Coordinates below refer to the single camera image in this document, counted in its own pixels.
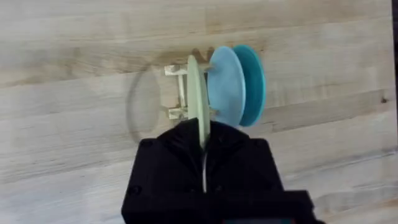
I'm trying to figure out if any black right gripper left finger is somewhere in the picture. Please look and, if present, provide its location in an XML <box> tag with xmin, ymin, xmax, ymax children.
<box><xmin>124</xmin><ymin>117</ymin><xmax>206</xmax><ymax>195</ymax></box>

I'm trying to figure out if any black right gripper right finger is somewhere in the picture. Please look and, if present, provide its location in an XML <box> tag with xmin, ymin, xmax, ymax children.
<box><xmin>205</xmin><ymin>120</ymin><xmax>284</xmax><ymax>194</ymax></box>

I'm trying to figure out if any pale green plate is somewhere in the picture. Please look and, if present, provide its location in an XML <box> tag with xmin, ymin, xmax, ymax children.
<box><xmin>187</xmin><ymin>55</ymin><xmax>211</xmax><ymax>194</ymax></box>

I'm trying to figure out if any small white peg rack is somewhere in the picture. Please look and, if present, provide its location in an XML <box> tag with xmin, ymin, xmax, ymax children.
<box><xmin>164</xmin><ymin>63</ymin><xmax>218</xmax><ymax>121</ymax></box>

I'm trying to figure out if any light blue plate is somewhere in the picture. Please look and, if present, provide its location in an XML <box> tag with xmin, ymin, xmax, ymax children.
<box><xmin>206</xmin><ymin>46</ymin><xmax>247</xmax><ymax>128</ymax></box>

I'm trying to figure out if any teal plate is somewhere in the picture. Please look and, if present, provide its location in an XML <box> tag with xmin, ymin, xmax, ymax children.
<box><xmin>232</xmin><ymin>44</ymin><xmax>267</xmax><ymax>128</ymax></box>

